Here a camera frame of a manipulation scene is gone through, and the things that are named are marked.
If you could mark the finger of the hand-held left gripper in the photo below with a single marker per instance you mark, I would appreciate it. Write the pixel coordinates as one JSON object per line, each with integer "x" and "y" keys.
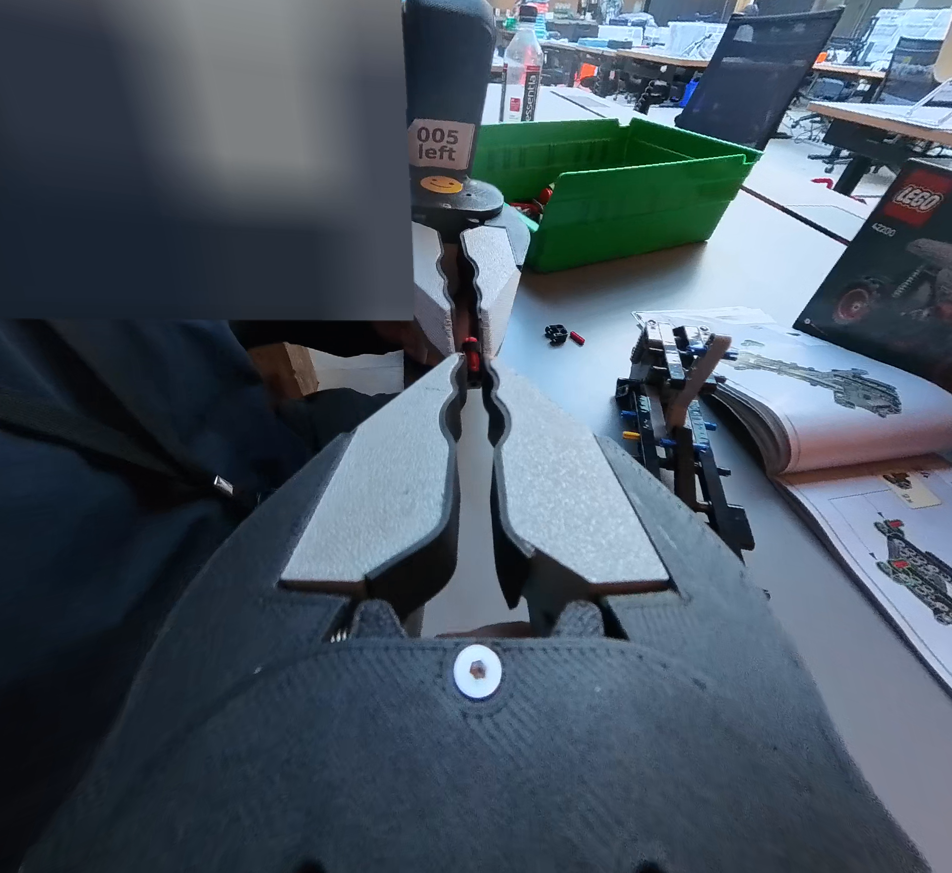
{"x": 431, "y": 300}
{"x": 494, "y": 278}

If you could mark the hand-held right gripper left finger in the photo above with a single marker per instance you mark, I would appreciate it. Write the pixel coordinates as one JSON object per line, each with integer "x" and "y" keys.
{"x": 372, "y": 501}

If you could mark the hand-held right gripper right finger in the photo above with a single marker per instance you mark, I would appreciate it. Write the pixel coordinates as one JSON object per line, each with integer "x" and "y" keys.
{"x": 580, "y": 508}

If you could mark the red and black lego pin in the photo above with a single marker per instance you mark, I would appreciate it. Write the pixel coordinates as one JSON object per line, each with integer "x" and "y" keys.
{"x": 469, "y": 349}

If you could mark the small black lego connector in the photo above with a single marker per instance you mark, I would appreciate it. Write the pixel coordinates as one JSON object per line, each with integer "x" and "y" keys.
{"x": 555, "y": 334}

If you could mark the black lego chassis assembly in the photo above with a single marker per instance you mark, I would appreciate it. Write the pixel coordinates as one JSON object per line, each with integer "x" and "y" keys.
{"x": 703, "y": 456}

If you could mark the black lego set box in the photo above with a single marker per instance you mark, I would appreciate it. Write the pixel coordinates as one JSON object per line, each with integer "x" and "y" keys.
{"x": 892, "y": 278}

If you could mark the clear water bottle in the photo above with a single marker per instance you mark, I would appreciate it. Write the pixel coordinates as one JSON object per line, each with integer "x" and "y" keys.
{"x": 522, "y": 70}

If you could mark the green plastic bin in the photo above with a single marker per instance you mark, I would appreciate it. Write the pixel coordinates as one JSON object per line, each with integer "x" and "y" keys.
{"x": 632, "y": 211}

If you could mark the open instruction booklet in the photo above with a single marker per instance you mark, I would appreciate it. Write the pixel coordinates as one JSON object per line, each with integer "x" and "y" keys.
{"x": 825, "y": 434}

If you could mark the person's dark blue clothing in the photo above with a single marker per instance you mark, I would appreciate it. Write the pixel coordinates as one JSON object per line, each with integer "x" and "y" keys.
{"x": 89, "y": 553}

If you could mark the black mesh office chair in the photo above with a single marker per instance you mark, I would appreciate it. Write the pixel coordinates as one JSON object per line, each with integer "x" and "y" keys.
{"x": 751, "y": 85}

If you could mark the wooden background desk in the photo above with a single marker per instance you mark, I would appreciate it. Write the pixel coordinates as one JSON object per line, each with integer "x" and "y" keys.
{"x": 877, "y": 118}

